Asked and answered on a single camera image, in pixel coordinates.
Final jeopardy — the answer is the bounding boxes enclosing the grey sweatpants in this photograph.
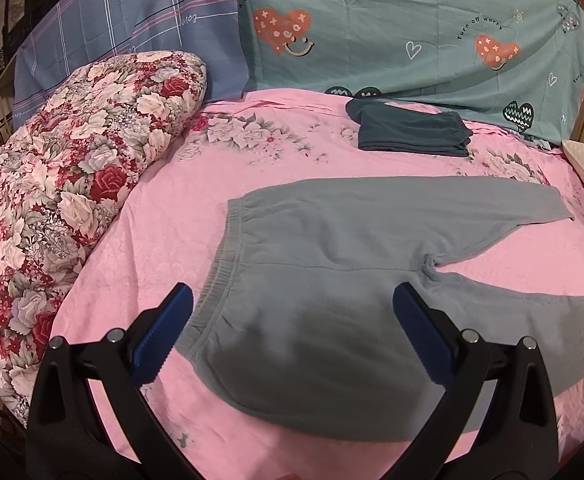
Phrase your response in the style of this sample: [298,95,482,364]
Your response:
[176,177,584,442]

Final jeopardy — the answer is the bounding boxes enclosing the pink floral bed sheet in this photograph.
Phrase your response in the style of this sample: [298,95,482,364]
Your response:
[52,90,584,479]

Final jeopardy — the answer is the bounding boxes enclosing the red floral quilt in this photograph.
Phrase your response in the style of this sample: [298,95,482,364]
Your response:
[0,51,206,422]

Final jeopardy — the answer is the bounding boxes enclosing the folded dark teal garment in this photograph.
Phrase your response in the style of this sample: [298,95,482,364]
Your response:
[345,99,472,157]

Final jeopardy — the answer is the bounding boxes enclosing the teal heart-print pillow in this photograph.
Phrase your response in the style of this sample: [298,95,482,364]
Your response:
[239,0,584,144]

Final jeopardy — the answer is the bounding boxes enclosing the blue plaid pillow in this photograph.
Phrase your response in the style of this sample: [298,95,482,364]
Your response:
[12,0,249,127]

